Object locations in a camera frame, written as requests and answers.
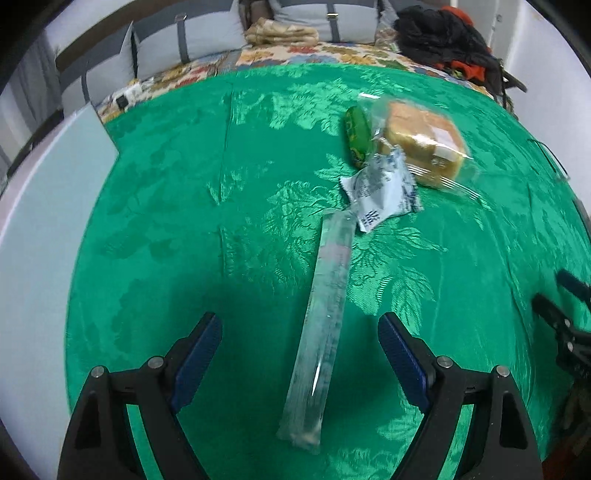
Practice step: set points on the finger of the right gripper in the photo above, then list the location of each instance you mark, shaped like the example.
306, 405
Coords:
576, 287
573, 344

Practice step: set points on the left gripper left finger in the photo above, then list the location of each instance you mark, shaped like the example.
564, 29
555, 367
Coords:
99, 443

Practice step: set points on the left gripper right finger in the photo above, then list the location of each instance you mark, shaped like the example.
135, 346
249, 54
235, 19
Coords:
500, 442

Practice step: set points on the packaged bread loaf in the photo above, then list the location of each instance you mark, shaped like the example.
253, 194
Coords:
435, 150

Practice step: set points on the clear long snack stick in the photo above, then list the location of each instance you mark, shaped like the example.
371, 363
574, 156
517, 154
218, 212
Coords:
307, 394

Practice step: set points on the silver white snack packet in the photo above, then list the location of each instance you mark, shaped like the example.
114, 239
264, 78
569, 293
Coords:
382, 189

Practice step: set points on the green sausage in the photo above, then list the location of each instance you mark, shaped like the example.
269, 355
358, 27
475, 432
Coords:
358, 135

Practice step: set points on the white cardboard box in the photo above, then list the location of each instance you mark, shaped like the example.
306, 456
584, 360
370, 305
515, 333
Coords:
44, 212

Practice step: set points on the green floral tablecloth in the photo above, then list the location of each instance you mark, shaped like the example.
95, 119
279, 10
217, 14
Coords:
215, 204

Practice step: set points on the black and orange clothes pile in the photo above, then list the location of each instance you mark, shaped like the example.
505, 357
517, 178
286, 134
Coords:
446, 39

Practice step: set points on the floral sofa cover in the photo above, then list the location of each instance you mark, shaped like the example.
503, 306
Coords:
383, 53

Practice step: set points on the grey cushion right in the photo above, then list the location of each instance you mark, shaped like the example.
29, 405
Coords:
337, 21

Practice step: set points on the grey cushion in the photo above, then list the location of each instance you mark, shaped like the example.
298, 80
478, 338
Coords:
105, 68
185, 31
337, 21

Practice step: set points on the white power adapter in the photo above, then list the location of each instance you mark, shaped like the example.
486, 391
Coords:
127, 97

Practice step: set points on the grey cushion left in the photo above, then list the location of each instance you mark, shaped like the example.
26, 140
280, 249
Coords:
105, 68

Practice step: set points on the beige folded cloth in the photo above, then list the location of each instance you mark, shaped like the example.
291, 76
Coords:
271, 32

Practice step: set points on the grey cushion middle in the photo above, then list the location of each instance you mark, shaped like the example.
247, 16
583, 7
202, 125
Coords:
185, 31

